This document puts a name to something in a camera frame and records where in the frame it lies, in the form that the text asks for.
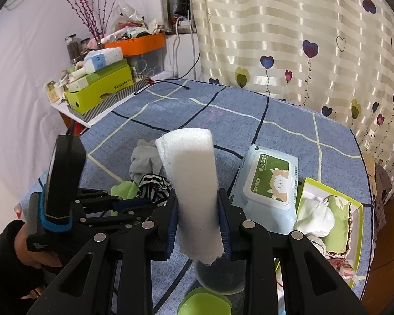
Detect green cloth roll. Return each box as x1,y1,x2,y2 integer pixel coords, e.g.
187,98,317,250
322,195,351,256

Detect white cotton glove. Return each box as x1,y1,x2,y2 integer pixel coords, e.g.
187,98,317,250
294,198,334,238

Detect white fluffy towel roll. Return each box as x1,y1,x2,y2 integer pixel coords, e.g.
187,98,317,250
156,128,223,265

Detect black white striped sock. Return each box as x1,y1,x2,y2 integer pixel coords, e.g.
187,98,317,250
137,174,173,208

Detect person's left hand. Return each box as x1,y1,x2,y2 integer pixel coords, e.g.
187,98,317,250
14,223,62,269

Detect green cloth piece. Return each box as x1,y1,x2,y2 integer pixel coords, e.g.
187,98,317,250
109,181,139,200

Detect grey cloth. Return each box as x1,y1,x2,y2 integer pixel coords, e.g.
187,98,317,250
129,139,162,185

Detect wooden wardrobe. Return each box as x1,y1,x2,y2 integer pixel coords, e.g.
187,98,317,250
362,201,394,314

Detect clear round plastic container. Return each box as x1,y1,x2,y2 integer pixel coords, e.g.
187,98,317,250
193,256,246,295

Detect white tray with green rim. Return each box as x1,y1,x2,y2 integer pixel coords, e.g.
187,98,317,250
297,178,364,288

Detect wet wipes pack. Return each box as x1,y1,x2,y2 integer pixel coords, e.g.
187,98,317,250
230,144,298,235

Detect green cardboard box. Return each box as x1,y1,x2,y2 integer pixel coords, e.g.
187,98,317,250
65,59,134,114

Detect brown clothes pile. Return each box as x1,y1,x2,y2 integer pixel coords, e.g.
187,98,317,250
363,152,392,237

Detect blue checked bedspread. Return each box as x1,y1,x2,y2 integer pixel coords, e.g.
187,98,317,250
79,80,372,314

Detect orange storage bin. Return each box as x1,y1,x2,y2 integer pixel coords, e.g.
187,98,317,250
104,32,166,57

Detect purple decorative branches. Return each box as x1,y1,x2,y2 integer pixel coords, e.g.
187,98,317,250
61,0,129,40

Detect heart patterned curtain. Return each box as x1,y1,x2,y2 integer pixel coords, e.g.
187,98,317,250
191,0,394,199

